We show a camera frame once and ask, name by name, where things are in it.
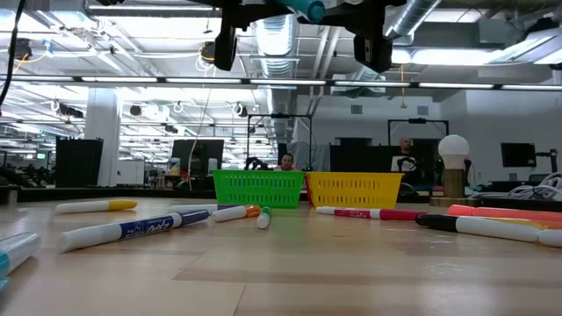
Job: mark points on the white plastic bottle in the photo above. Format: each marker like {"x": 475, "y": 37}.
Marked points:
{"x": 175, "y": 167}
{"x": 212, "y": 164}

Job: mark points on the thin red marker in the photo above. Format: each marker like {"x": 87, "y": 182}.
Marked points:
{"x": 395, "y": 214}

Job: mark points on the black cabinet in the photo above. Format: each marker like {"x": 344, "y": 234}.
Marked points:
{"x": 79, "y": 162}

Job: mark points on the small black monitor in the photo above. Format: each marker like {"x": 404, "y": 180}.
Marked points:
{"x": 518, "y": 154}

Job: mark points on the white low cabinet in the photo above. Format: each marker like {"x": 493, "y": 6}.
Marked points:
{"x": 130, "y": 172}

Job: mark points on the thin green marker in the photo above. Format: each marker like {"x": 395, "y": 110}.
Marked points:
{"x": 263, "y": 220}

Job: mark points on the bulb lamp on round base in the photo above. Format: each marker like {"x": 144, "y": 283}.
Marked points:
{"x": 454, "y": 182}

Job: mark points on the yellow plastic basket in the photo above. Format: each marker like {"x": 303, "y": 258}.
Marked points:
{"x": 355, "y": 189}

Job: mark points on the white pillar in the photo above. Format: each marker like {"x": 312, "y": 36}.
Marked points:
{"x": 102, "y": 123}

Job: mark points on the black ceiling camera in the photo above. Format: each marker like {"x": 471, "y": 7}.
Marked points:
{"x": 207, "y": 52}
{"x": 19, "y": 49}

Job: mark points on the small white marker blue cap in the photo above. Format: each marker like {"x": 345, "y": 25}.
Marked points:
{"x": 19, "y": 250}

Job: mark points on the orange highlighter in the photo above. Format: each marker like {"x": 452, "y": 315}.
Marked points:
{"x": 505, "y": 213}

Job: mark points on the silver ventilation duct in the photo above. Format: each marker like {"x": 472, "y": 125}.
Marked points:
{"x": 276, "y": 48}

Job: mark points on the green plastic basket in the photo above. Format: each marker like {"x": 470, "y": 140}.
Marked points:
{"x": 259, "y": 188}

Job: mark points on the long light strip bar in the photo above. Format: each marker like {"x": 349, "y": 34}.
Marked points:
{"x": 285, "y": 82}

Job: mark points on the thin dark blue marker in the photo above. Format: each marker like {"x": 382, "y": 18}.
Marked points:
{"x": 145, "y": 226}

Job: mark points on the black partition panel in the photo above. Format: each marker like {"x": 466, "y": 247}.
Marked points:
{"x": 360, "y": 158}

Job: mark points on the small white marker black cap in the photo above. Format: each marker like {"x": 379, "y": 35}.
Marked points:
{"x": 483, "y": 228}

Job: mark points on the small white marker purple cap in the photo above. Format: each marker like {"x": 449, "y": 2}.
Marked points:
{"x": 193, "y": 208}

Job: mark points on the small white marker orange cap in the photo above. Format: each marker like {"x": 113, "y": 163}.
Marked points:
{"x": 252, "y": 211}

